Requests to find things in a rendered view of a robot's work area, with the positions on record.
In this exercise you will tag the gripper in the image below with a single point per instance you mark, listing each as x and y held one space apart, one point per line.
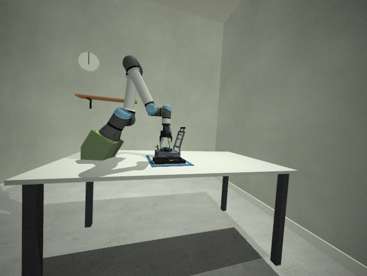
163 135

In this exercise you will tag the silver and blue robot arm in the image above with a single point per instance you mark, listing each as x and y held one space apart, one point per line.
126 116

